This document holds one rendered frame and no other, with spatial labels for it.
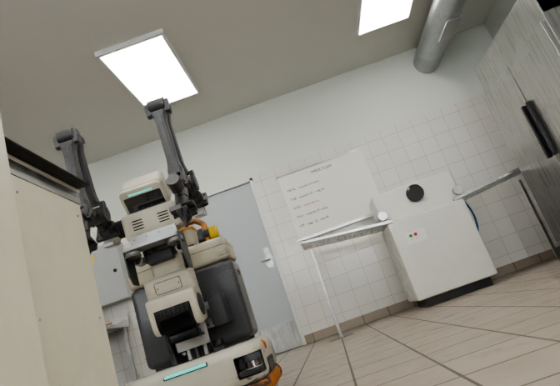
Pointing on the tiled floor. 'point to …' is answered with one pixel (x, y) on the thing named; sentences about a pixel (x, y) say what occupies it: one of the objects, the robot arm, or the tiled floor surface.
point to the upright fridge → (530, 91)
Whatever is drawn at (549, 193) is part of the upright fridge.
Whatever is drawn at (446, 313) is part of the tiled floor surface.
